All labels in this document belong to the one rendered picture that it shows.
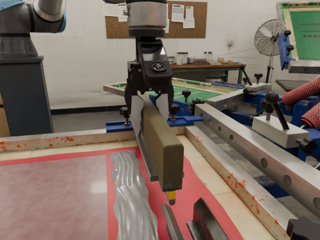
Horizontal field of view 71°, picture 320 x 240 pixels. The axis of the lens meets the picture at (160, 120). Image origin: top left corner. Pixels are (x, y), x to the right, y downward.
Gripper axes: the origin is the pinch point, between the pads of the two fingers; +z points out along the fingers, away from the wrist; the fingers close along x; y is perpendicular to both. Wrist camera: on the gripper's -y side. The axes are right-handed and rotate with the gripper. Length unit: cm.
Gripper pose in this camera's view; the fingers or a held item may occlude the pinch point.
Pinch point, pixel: (149, 130)
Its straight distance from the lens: 48.4
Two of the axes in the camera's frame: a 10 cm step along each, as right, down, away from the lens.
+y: -2.3, -3.3, 9.2
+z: 0.0, 9.4, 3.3
